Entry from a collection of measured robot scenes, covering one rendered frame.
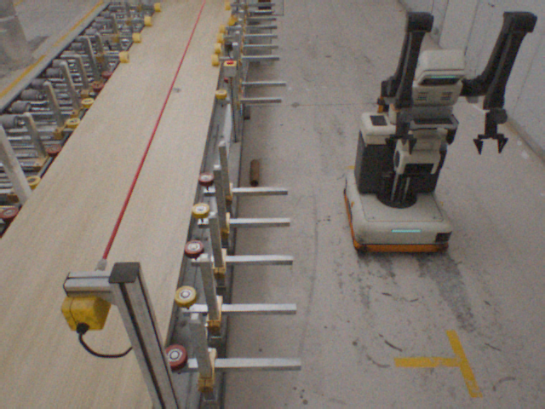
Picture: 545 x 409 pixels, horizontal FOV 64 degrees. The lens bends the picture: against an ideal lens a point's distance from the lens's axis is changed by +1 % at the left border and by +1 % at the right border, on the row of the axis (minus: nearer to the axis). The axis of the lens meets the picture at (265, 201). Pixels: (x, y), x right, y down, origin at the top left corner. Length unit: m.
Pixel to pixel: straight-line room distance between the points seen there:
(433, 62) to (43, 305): 2.05
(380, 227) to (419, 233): 0.26
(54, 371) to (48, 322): 0.21
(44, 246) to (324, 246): 1.83
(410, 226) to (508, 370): 0.96
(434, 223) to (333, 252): 0.69
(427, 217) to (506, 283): 0.63
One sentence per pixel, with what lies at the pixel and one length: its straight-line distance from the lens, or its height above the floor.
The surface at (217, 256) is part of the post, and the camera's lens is 1.80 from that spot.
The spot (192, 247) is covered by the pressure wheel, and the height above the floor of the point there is 0.91.
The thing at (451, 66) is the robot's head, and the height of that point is 1.33.
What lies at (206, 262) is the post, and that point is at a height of 1.14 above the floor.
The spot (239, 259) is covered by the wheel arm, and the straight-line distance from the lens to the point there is 1.88.
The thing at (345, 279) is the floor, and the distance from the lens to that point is 2.93.
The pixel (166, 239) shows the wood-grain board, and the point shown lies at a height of 0.90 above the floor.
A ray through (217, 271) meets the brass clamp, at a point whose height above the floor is 0.84.
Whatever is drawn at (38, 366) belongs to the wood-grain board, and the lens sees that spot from 1.68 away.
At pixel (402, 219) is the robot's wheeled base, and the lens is 3.01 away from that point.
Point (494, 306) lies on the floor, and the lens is 3.06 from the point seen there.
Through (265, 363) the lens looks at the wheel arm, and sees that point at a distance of 1.55.
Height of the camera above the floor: 2.19
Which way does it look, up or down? 39 degrees down
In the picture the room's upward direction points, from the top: 2 degrees counter-clockwise
